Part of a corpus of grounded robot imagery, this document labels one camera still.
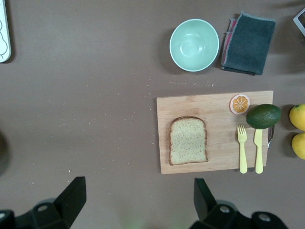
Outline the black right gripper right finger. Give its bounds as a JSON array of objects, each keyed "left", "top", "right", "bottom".
[{"left": 189, "top": 177, "right": 289, "bottom": 229}]

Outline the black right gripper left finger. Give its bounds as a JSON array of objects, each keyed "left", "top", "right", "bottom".
[{"left": 0, "top": 176, "right": 87, "bottom": 229}]

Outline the brown-crust bread slice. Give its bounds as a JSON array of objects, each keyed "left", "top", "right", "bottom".
[{"left": 166, "top": 115, "right": 209, "bottom": 166}]

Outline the wooden cutting board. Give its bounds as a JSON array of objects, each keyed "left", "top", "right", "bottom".
[{"left": 156, "top": 90, "right": 274, "bottom": 175}]

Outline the yellow plastic fork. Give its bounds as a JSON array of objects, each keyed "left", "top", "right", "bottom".
[{"left": 236, "top": 124, "right": 249, "bottom": 174}]

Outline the yellow plastic knife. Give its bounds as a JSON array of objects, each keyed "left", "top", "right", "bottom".
[{"left": 254, "top": 128, "right": 264, "bottom": 175}]

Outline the small metal utensil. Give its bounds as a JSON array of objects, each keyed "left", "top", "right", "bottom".
[{"left": 266, "top": 124, "right": 276, "bottom": 149}]

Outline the green avocado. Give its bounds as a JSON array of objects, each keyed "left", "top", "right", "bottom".
[{"left": 245, "top": 104, "right": 282, "bottom": 130}]

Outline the toy orange slice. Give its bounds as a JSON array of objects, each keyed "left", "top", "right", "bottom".
[{"left": 229, "top": 94, "right": 251, "bottom": 116}]

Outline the yellow lemon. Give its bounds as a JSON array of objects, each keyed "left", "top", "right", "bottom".
[
  {"left": 291, "top": 132, "right": 305, "bottom": 160},
  {"left": 289, "top": 104, "right": 305, "bottom": 132}
]

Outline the mint green bowl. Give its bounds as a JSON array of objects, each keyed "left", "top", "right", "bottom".
[{"left": 169, "top": 18, "right": 220, "bottom": 73}]

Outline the dark grey folded cloth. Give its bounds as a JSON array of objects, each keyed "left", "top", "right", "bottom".
[{"left": 220, "top": 10, "right": 277, "bottom": 76}]

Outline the cream bear print tray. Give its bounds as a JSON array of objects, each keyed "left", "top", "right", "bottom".
[{"left": 0, "top": 0, "right": 12, "bottom": 63}]

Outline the white wire dish rack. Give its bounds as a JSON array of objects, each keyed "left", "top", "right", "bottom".
[{"left": 293, "top": 6, "right": 305, "bottom": 37}]

